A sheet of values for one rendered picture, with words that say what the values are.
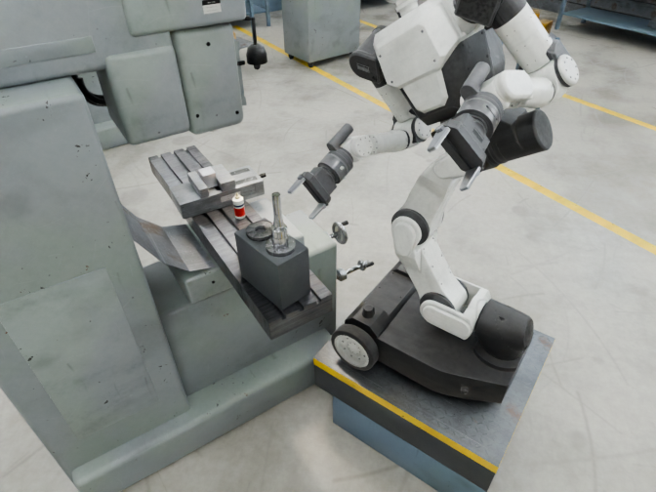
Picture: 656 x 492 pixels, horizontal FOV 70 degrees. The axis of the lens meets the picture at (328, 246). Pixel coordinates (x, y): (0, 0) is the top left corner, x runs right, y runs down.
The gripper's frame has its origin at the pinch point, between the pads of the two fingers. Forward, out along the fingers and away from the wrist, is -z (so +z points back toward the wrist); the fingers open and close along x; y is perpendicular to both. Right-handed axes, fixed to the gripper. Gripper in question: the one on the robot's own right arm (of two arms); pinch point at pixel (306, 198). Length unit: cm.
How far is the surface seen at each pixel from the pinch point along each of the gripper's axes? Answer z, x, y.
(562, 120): 324, -215, -146
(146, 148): 46, 3, -328
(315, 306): -19.8, -28.5, -2.9
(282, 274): -21.5, -9.9, 1.2
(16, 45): -26, 74, -16
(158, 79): -4, 49, -19
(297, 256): -14.8, -9.0, 2.3
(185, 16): 11, 57, -11
